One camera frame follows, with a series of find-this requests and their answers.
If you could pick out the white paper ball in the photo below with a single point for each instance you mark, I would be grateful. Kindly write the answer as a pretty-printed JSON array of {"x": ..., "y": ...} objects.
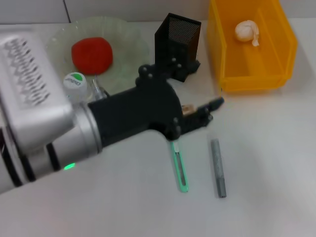
[{"x": 244, "y": 30}]

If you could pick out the black mesh pen holder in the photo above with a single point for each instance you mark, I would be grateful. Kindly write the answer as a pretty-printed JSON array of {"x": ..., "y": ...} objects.
[{"x": 177, "y": 37}]

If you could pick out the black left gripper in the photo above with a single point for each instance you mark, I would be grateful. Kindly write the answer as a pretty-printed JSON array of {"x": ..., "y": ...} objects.
[{"x": 138, "y": 111}]

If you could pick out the red orange fruit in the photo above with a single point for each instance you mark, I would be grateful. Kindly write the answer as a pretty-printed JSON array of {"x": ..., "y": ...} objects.
[{"x": 92, "y": 55}]

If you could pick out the green glass fruit plate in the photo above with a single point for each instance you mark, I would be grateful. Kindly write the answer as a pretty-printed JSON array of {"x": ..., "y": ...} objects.
[{"x": 128, "y": 49}]

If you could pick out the grey pen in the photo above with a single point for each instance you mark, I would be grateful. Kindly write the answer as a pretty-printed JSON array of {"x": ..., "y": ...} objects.
[{"x": 218, "y": 168}]

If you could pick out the yellow plastic bin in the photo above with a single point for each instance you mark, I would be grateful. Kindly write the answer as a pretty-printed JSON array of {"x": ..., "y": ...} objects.
[{"x": 251, "y": 79}]

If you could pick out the beige eraser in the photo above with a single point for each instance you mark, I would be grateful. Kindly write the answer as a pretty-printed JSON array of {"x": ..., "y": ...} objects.
[{"x": 188, "y": 109}]

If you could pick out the clear green-label water bottle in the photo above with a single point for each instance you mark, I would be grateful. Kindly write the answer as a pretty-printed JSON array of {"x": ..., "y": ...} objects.
[{"x": 74, "y": 84}]

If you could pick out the green utility knife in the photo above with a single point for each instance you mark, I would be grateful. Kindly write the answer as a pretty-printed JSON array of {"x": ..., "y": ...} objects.
[{"x": 182, "y": 172}]

